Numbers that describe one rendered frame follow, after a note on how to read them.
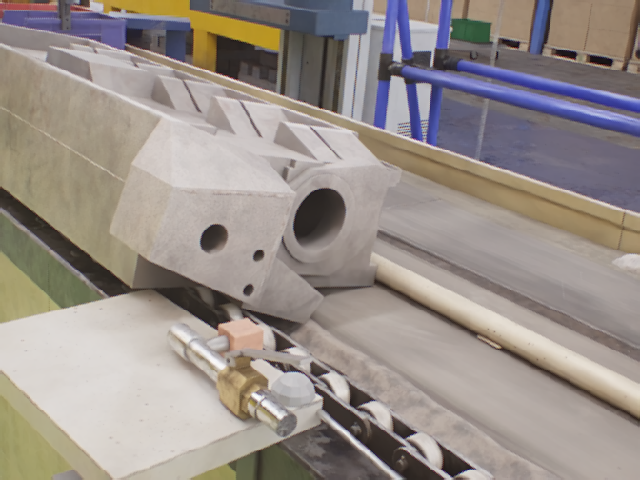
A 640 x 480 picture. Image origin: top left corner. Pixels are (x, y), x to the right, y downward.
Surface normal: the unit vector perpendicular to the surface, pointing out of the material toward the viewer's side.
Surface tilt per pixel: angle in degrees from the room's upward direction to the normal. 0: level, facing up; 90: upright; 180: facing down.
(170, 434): 0
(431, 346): 0
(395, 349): 0
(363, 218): 90
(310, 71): 90
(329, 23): 90
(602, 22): 90
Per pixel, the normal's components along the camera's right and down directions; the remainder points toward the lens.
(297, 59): 0.72, 0.29
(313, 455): 0.09, -0.94
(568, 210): -0.77, 0.14
